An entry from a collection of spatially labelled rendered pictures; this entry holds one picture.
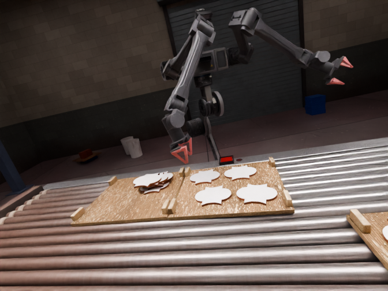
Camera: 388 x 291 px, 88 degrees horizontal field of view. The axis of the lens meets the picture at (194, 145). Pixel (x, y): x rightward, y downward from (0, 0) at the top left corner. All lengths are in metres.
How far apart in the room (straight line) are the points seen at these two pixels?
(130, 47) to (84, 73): 1.41
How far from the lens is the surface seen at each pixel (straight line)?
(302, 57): 1.34
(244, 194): 0.75
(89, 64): 6.20
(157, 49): 5.65
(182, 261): 0.63
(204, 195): 0.78
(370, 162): 1.03
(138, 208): 0.86
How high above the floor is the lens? 1.37
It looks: 18 degrees down
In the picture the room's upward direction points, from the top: 13 degrees counter-clockwise
